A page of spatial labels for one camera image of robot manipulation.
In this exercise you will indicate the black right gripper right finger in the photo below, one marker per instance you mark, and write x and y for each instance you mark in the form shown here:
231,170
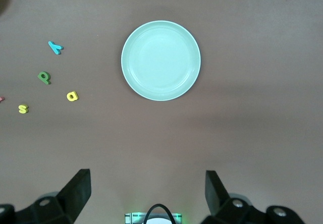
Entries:
227,211

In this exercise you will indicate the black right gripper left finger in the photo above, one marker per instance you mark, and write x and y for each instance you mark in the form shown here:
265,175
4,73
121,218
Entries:
63,209

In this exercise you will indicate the yellow foam letter a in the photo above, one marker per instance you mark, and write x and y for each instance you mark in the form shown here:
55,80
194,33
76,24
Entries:
75,96

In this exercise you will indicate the green foam letter p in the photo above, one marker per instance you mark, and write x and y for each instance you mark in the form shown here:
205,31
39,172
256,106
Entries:
47,80

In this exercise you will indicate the cyan foam letter y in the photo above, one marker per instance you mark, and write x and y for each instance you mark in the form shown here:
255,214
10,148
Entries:
55,48

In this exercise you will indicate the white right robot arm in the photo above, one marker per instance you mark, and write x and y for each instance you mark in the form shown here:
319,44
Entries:
159,221

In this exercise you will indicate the yellow foam letter s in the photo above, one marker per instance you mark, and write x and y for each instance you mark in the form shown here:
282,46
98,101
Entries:
23,109

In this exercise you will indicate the pink foam letter f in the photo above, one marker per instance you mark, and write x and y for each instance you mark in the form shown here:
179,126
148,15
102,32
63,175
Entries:
1,99

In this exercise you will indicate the mint green plate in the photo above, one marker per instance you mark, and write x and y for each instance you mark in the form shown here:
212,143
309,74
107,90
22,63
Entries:
161,60

